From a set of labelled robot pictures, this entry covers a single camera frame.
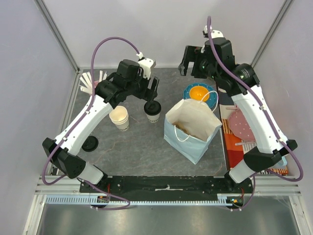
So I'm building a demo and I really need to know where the black plastic cup lid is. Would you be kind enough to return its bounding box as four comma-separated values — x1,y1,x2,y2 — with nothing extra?
144,100,161,116

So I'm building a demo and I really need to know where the stack of white paper cups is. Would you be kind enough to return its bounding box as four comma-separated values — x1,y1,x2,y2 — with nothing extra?
109,106,129,131

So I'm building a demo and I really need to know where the light blue paper bag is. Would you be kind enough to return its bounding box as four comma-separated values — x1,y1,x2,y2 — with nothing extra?
164,91,222,164

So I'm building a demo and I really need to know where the brown cardboard cup carrier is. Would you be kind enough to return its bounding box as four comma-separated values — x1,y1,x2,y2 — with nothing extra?
172,121,204,140

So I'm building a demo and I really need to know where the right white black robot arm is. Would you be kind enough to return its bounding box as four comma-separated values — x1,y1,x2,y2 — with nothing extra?
179,37,298,193

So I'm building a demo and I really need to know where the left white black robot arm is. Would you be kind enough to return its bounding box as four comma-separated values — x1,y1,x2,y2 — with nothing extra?
43,58,159,192

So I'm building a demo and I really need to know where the orange bowl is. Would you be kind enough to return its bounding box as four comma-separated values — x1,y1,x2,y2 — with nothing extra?
189,86,210,102

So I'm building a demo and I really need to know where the blue dotted plate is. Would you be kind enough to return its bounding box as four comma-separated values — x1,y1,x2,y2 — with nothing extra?
183,83,218,110

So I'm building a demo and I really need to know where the white wrapped straws bundle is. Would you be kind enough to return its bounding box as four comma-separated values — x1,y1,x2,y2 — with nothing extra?
79,70,107,95

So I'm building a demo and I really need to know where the pink dotted plate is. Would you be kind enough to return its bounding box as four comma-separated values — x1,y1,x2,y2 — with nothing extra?
228,109,255,141

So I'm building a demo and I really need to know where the colourful patterned placemat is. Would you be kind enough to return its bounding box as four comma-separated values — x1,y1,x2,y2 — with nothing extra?
219,85,290,175

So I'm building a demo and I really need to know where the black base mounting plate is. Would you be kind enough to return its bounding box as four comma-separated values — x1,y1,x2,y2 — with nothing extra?
79,175,254,203

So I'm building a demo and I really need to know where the light blue mug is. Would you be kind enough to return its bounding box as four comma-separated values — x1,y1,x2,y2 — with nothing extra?
276,156,287,166

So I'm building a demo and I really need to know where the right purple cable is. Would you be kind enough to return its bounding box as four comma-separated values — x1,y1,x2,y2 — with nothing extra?
206,16,305,212

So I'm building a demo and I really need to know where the purple cable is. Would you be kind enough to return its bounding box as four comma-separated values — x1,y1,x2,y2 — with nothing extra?
41,36,144,211
206,16,305,212

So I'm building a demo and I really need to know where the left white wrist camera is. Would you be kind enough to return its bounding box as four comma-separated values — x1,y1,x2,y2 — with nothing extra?
138,58,156,80

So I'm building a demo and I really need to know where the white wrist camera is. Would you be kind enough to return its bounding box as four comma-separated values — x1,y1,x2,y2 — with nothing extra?
138,58,156,80
202,25,226,46

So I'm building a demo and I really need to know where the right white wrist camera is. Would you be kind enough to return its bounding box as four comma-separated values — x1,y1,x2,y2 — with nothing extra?
202,25,226,46

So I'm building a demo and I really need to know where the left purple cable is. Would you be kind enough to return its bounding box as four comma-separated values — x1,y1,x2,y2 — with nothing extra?
41,36,144,211

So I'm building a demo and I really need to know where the slotted cable duct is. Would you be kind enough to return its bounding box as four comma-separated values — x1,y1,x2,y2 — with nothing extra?
45,194,233,206

